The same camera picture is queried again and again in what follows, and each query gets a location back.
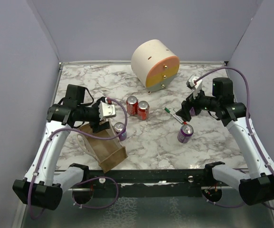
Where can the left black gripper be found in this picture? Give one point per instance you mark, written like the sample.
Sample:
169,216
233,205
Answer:
97,128

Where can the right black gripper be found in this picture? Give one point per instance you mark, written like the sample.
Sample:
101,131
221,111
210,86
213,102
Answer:
184,111

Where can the purple soda can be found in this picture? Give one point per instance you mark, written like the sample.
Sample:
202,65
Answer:
192,112
119,129
185,133

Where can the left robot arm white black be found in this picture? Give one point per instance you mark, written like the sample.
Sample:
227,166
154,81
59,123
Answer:
40,186

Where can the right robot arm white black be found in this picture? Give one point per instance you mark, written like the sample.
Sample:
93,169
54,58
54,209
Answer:
258,185

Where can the red capped marker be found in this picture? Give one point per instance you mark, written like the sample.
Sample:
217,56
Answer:
180,119

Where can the green capped marker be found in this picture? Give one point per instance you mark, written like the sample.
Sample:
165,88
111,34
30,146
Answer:
168,111

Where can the red soda can front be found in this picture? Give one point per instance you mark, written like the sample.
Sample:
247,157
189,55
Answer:
143,110

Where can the red soda can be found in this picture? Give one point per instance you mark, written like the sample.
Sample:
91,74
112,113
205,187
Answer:
131,105
143,110

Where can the red soda can rear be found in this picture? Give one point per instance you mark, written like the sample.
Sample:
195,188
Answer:
131,105

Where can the round pastel drawer cabinet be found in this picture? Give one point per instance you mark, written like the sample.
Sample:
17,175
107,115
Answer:
155,65

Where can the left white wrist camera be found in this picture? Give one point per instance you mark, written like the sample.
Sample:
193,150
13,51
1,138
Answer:
106,110

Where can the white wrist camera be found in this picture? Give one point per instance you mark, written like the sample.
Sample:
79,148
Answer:
195,84
106,110

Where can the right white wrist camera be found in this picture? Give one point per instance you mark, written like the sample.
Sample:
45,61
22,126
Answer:
195,84

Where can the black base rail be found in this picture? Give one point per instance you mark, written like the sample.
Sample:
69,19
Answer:
143,183

